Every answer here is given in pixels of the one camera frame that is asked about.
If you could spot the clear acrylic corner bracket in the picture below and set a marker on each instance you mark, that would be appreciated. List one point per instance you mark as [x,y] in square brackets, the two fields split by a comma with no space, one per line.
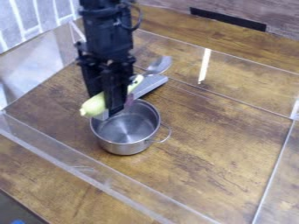
[76,33]

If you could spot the silver metal pot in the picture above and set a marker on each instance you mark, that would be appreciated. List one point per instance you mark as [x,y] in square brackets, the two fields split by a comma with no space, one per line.
[128,132]

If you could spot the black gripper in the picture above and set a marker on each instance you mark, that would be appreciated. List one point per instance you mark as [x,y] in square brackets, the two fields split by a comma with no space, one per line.
[105,53]

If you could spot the clear acrylic enclosure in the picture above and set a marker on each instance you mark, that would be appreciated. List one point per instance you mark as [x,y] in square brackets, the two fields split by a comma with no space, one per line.
[221,167]

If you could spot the silver block with dark bands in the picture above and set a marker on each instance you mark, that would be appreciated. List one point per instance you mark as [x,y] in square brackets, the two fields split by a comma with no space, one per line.
[142,85]

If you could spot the black strip on wall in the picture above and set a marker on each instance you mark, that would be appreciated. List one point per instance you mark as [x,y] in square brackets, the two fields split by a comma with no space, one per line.
[228,19]

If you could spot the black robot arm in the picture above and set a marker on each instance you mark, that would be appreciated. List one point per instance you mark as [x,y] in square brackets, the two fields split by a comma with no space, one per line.
[102,7]

